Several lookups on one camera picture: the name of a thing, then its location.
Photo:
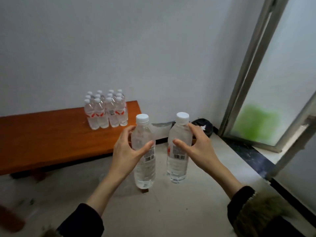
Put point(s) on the black trash bin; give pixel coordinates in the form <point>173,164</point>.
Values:
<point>208,128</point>

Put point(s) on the cluster of water bottles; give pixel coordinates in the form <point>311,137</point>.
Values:
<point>106,113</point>

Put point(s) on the orange wooden table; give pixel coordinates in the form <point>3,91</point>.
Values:
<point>49,138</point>

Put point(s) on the green object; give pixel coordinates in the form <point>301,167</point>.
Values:
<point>256,123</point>

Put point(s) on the person's right hand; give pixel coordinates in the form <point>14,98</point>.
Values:
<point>203,153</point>

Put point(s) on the frosted glass door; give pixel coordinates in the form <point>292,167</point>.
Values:
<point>249,66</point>
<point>284,59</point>

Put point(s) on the person's left hand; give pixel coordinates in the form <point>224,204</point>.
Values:
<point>123,157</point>

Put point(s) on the clear water bottle red label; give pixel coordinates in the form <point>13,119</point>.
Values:
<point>145,172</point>
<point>176,167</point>

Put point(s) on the white crumpled tissue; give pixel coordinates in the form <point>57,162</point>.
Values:
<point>204,127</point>

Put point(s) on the person's left forearm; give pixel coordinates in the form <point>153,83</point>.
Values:
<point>103,192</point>

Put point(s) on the person's right forearm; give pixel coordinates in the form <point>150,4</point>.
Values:
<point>227,180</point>

